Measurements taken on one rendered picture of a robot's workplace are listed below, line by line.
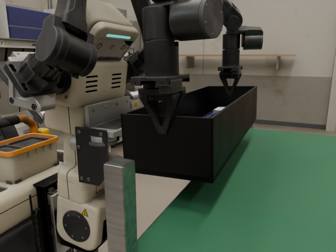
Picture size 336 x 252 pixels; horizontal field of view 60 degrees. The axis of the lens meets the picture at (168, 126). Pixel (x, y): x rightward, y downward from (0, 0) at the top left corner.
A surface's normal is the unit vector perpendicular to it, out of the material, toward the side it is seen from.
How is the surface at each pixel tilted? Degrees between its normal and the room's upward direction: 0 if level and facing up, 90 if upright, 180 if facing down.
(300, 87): 90
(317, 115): 90
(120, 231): 90
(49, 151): 92
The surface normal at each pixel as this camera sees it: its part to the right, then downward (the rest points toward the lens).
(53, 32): -0.60, -0.18
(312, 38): -0.41, 0.21
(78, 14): 0.80, -0.10
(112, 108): 0.92, 0.09
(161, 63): 0.07, 0.21
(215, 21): 0.77, 0.11
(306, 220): 0.00, -0.97
